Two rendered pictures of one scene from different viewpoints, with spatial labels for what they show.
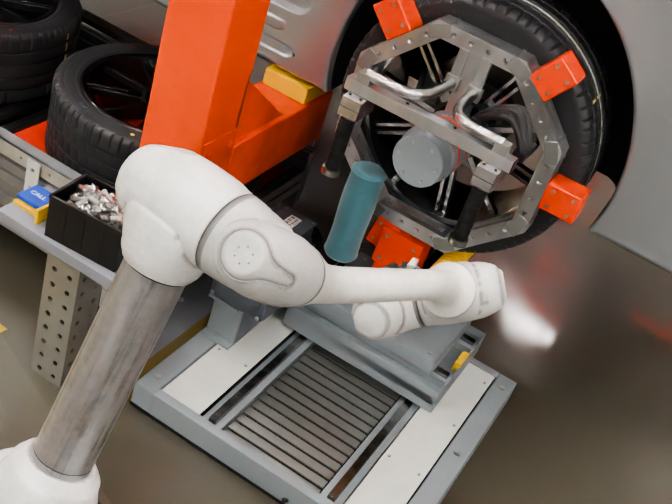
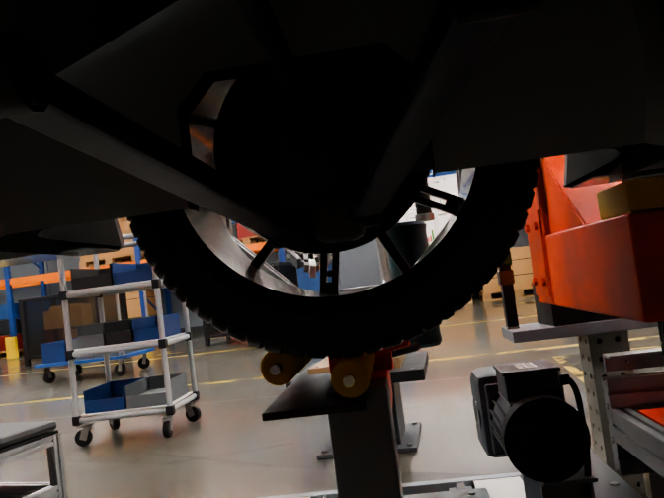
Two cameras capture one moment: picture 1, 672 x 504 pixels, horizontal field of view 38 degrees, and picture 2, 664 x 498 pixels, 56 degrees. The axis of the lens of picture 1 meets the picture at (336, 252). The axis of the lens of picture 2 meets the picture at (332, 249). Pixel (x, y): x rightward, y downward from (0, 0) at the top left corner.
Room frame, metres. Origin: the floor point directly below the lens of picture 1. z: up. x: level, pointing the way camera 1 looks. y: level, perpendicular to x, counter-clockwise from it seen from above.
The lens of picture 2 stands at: (3.37, -0.46, 0.63)
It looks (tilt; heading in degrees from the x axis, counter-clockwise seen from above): 3 degrees up; 167
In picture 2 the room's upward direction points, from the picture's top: 7 degrees counter-clockwise
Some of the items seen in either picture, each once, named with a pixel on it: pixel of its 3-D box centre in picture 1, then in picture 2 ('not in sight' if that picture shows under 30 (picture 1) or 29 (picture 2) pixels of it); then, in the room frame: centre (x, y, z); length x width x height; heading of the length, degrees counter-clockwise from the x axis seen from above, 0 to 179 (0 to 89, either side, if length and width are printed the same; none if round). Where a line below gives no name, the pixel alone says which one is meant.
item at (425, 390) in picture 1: (386, 328); not in sight; (2.34, -0.22, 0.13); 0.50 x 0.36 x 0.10; 72
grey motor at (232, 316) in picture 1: (274, 273); (537, 456); (2.24, 0.14, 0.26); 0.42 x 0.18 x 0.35; 162
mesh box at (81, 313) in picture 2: not in sight; (76, 325); (-6.76, -2.20, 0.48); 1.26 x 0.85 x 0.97; 69
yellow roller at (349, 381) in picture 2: not in sight; (355, 367); (2.34, -0.21, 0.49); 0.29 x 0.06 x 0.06; 162
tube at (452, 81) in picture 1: (415, 66); not in sight; (2.09, -0.03, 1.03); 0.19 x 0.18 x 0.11; 162
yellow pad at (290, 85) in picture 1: (297, 79); (657, 196); (2.52, 0.26, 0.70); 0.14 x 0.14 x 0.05; 72
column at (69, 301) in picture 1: (68, 308); (613, 408); (1.86, 0.58, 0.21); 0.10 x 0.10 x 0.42; 72
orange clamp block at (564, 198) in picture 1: (564, 198); not in sight; (2.08, -0.46, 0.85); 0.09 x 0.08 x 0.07; 72
